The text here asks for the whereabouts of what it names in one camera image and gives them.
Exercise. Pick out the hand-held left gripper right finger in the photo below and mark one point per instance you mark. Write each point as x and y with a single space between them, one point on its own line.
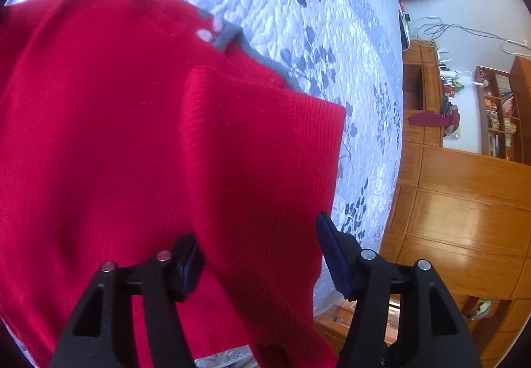
335 256

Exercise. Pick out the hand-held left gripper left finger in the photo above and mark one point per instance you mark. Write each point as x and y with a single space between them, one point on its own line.
191 268

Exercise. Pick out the red knit sweater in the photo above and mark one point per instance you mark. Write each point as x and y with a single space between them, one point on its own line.
124 135

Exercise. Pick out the wooden cabinet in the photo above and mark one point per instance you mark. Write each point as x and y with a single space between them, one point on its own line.
464 202

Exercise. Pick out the dark red cloth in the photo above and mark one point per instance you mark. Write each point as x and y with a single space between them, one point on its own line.
431 120

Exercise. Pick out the wooden bookshelf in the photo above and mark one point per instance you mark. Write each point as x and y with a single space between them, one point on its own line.
502 111

